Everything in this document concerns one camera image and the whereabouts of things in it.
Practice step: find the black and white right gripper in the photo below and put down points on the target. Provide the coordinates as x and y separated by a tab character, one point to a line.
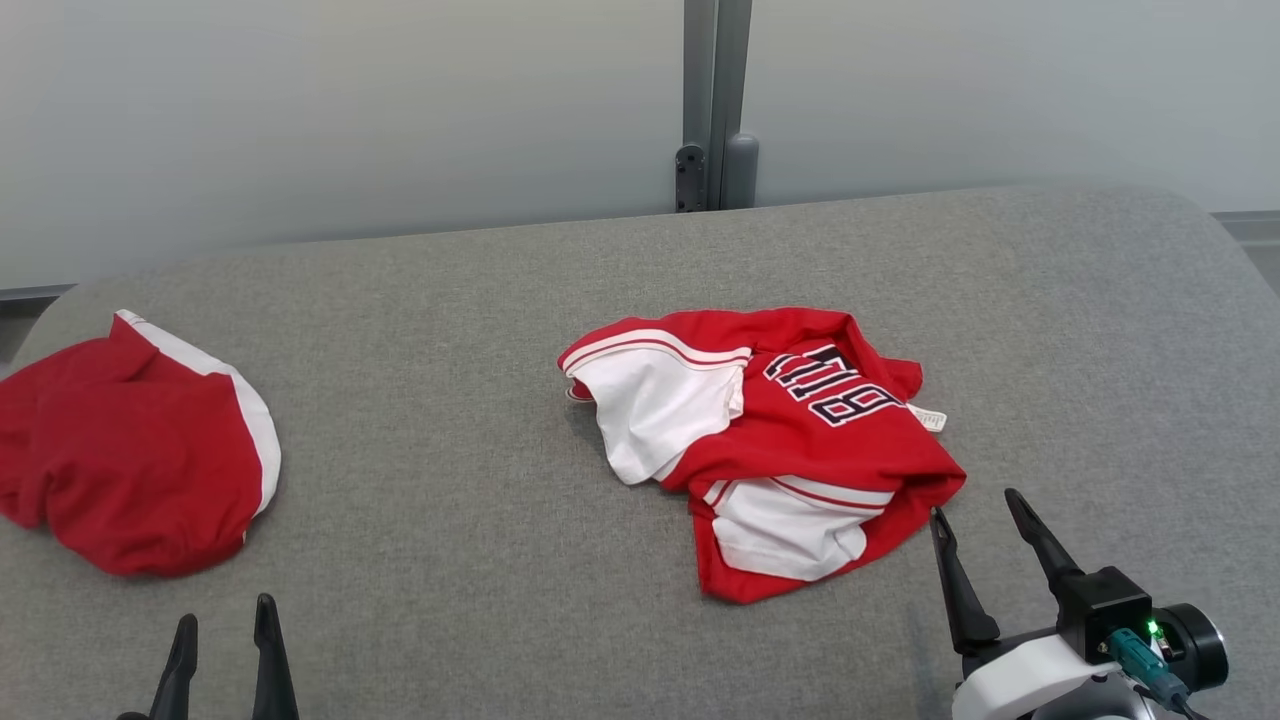
1040	675

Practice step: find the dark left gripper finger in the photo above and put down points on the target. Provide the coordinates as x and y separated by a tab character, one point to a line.
177	675
272	670

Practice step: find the red jersey with printed letters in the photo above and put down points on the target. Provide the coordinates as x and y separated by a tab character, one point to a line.
850	455

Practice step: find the red shorts with white stripe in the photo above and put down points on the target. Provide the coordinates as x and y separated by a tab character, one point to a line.
140	470

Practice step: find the grey fabric sofa surface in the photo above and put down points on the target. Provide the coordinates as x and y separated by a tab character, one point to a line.
450	350

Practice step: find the black round wrist camera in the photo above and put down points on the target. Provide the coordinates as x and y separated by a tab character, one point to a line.
1195	648

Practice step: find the grey wall baseboard strip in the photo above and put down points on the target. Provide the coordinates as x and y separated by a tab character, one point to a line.
1250	226

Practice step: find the grey cylindrical post cap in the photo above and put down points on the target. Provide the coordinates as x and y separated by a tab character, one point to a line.
741	170

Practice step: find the dark grey hinge bracket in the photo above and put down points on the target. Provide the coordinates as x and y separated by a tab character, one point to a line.
690	180

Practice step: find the grey metal wall post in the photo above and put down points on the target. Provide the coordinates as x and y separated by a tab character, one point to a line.
715	70

